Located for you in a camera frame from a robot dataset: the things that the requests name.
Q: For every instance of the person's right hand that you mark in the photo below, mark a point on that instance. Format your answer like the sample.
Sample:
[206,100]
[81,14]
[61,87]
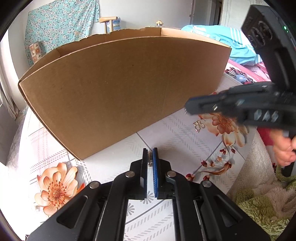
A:
[283,150]

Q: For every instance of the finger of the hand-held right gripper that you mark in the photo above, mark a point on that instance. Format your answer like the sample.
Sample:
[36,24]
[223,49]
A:
[208,109]
[208,97]

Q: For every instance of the teal floral cloth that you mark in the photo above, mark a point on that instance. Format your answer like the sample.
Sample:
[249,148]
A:
[60,27]

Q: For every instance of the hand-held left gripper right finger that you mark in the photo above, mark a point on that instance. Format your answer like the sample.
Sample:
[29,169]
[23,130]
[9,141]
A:
[156,171]

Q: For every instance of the green plush cloth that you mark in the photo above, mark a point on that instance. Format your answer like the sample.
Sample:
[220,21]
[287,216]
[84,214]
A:
[254,205]

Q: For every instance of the door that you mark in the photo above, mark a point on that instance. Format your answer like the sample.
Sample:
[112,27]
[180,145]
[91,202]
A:
[215,11]

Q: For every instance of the brown cardboard box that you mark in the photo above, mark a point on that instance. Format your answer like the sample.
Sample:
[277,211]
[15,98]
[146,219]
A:
[115,92]

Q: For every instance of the blue striped garment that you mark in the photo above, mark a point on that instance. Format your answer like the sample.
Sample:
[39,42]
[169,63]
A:
[219,39]

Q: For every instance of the small mushroom ornament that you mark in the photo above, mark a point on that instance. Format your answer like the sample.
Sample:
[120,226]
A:
[159,23]

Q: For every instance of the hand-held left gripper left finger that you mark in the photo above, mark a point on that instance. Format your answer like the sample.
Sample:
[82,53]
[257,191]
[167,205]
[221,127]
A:
[145,166]

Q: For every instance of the patterned fabric box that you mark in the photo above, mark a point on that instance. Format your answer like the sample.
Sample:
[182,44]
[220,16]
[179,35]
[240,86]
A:
[35,52]

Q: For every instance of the white fleece blanket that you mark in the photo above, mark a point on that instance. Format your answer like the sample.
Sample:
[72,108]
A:
[259,162]

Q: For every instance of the plaid floral tablecloth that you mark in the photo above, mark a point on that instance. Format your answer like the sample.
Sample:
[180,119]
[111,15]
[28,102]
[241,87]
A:
[175,139]

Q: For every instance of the wooden chair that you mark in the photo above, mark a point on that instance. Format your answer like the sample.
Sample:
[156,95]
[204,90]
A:
[108,23]

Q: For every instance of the grey curtain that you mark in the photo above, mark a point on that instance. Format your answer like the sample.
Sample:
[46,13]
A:
[8,99]

